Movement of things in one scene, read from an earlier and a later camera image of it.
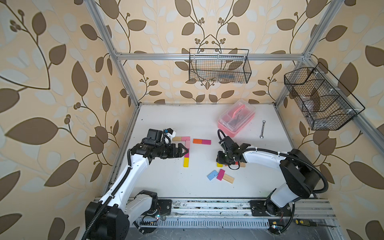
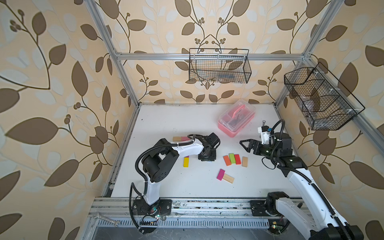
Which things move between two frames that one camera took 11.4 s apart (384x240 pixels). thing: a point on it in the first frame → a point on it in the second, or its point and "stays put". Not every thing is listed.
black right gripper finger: (230, 161) → (250, 146)
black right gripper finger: (222, 157) → (252, 143)
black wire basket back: (222, 65) stays put
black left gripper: (172, 149) → (212, 159)
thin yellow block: (186, 162) stays put
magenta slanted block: (220, 174) stays put
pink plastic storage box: (233, 120) stays put
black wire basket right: (326, 103) stays put
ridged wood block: (228, 178) stays put
